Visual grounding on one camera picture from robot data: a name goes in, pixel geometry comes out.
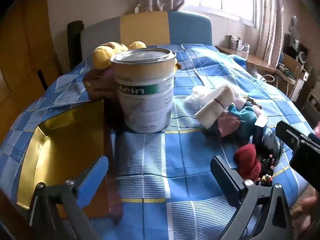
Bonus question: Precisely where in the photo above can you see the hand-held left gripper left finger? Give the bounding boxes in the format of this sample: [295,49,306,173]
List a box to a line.
[29,155,109,240]

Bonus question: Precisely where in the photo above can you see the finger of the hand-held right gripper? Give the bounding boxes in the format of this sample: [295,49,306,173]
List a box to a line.
[276,120,313,153]

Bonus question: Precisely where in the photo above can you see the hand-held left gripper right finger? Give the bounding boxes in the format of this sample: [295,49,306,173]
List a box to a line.
[210,155,292,240]

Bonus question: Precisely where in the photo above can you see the black fur piece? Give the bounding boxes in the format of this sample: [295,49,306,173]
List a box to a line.
[252,126,284,160]

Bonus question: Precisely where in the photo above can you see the red cloth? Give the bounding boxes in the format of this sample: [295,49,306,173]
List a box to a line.
[234,145,262,183]

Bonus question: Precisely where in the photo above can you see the beaded hair ties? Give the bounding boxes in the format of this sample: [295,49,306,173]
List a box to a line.
[255,155,275,188]

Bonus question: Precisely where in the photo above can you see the brown scrunchie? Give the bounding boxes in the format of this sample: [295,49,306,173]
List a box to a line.
[246,99,263,109]

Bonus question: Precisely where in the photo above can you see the teal gloves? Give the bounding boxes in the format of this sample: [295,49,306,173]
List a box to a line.
[207,104,258,137]

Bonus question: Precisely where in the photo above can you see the gold tray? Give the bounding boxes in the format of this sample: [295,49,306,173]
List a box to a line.
[18,99,124,222]

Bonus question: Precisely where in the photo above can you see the pink cloth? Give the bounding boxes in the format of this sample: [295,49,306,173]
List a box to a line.
[217,111,240,138]

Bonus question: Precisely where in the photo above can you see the white towel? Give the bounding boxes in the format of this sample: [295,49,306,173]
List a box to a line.
[195,84,237,128]

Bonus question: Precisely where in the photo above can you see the person's right hand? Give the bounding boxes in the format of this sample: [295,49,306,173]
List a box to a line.
[292,195,320,233]

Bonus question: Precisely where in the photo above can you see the blue plaid bedsheet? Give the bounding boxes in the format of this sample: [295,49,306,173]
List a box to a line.
[0,44,313,240]

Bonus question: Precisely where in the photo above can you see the dark wooden cabinet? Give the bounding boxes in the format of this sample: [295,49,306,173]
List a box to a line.
[296,67,320,115]

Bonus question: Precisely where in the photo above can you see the cardboard box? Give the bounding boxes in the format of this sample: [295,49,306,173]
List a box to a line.
[277,52,309,85]

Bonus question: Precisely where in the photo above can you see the wooden desk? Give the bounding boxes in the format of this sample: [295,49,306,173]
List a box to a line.
[216,45,278,75]

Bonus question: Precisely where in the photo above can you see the small round fan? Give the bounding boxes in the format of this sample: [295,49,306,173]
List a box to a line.
[297,51,309,64]

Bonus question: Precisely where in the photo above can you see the purple box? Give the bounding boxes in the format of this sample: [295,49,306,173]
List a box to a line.
[83,67,120,105]

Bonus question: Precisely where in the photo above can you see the white tin can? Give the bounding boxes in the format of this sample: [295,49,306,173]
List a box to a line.
[110,47,177,133]

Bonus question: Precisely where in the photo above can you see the clear jar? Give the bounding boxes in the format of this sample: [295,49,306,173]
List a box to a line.
[237,40,250,53]

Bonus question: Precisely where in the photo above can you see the metal tin container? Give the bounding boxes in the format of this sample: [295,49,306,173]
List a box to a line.
[226,35,240,49]

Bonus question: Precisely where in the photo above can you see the yellow plush toy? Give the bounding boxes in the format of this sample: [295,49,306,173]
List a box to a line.
[93,41,182,70]

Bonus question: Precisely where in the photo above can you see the dark rolled mat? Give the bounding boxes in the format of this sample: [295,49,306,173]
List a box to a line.
[67,20,84,69]

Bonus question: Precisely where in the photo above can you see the wooden wardrobe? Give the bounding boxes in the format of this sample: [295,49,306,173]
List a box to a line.
[0,0,62,130]

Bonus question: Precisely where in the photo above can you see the grey yellow blue headboard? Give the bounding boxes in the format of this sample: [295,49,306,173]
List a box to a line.
[80,10,213,60]

